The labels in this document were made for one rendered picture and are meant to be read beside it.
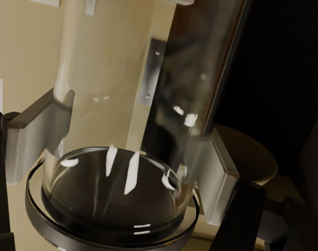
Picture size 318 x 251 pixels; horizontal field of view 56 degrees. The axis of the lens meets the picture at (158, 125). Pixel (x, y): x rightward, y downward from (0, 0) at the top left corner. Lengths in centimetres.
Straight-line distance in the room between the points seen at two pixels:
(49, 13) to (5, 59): 17
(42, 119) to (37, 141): 1
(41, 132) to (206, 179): 9
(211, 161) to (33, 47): 70
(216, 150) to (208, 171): 1
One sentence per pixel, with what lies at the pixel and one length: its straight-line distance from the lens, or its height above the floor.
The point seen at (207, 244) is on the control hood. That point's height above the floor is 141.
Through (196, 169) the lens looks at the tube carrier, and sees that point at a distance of 17.
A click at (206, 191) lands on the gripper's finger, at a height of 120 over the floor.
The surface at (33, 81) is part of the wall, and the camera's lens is 85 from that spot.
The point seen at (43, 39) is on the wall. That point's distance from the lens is 81.
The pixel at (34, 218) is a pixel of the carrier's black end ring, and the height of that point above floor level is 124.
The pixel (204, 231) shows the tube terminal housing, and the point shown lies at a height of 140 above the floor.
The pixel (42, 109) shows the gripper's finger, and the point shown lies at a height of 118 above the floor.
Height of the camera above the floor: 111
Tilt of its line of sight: 25 degrees up
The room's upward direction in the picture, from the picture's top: 166 degrees counter-clockwise
